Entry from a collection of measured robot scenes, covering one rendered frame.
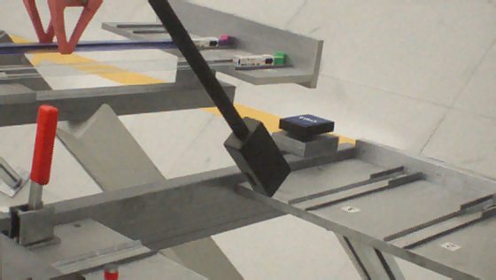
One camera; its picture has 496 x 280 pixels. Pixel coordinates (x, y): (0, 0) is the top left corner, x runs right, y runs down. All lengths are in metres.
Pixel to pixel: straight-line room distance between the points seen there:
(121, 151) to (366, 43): 1.22
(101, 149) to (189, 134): 1.17
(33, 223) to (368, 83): 1.54
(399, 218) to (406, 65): 1.35
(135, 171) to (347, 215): 0.42
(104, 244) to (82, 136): 0.41
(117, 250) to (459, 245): 0.30
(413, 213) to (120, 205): 0.28
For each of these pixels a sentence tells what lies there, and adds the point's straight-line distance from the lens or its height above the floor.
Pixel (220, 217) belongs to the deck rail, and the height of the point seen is 0.84.
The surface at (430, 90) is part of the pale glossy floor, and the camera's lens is 2.06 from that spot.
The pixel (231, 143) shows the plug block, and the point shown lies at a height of 1.14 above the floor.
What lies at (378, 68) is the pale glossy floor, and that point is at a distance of 2.16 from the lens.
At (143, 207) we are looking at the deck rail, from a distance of 0.78.
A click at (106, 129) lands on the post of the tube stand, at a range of 1.11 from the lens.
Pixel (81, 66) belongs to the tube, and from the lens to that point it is 0.95.
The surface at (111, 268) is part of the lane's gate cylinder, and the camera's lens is 0.36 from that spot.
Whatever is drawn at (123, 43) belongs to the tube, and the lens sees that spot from 1.11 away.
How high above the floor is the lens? 1.45
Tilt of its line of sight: 42 degrees down
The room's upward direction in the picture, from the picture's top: 33 degrees counter-clockwise
